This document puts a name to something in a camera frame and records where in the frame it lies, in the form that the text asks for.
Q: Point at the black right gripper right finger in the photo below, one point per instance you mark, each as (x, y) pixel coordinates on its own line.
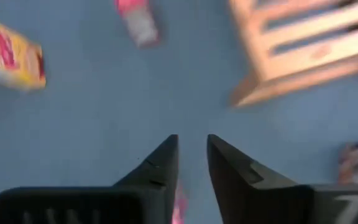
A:
(259, 202)

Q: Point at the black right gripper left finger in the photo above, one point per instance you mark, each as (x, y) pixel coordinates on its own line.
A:
(154, 193)

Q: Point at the blue Frosted Flakes cereal box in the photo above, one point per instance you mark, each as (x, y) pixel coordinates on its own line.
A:
(357, 163)

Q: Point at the red Froot Loops cereal box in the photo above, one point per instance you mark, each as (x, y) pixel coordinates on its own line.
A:
(138, 25)

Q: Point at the yellow Corn Pops cereal box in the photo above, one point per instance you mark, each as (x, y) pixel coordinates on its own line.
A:
(8, 53)

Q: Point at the wooden slatted shelf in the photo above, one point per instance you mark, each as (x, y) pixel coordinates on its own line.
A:
(250, 37)

